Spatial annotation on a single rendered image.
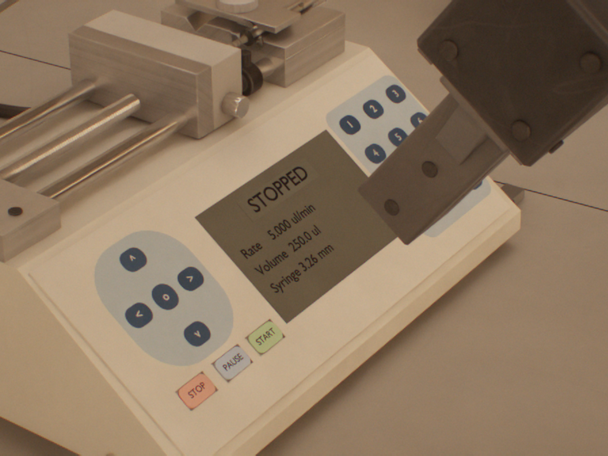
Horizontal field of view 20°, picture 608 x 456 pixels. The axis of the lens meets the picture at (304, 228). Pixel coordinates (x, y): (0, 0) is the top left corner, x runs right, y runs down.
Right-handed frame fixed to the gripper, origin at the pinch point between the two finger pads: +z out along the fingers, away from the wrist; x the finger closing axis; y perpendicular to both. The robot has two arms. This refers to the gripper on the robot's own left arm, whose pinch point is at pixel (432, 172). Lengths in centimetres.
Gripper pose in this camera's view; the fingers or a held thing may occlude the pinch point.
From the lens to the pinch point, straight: 59.5
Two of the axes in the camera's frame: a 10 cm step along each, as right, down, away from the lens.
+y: -6.6, -7.5, 0.9
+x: -5.8, 4.2, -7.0
